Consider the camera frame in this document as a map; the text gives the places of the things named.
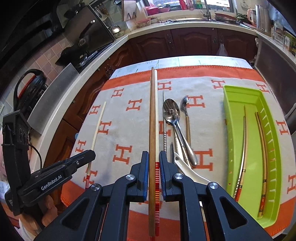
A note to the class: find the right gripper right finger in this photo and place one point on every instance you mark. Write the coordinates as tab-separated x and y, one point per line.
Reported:
171	190

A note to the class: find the steel kettle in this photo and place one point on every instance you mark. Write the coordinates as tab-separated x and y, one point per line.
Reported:
115	29

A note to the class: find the brown wooden chopstick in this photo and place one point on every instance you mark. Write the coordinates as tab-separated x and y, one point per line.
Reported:
152	155

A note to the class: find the cream chopstick far left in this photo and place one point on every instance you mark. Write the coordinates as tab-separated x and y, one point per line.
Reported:
88	173

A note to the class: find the orange white H blanket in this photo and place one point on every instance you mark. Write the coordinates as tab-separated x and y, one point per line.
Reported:
218	123

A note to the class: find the spoon with gold handle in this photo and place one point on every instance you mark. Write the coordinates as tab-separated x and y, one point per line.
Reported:
183	108

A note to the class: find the cream chopstick red end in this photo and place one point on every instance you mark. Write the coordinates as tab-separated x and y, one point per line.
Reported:
157	212

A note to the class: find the green plastic utensil tray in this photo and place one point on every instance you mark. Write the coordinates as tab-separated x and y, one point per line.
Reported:
235	98

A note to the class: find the silver fork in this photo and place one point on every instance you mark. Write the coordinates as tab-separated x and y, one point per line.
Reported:
172	117

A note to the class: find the metal chopstick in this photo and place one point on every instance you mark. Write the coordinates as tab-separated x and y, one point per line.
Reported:
242	169

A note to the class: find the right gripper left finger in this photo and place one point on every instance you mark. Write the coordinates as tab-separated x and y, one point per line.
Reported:
138	189

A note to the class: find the cream chopstick red striped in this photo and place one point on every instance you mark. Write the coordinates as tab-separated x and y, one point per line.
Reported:
264	165

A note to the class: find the black stove cooktop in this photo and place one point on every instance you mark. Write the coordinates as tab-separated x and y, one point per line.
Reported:
89	37

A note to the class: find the large silver spoon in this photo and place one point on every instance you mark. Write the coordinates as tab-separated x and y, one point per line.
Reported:
170	103

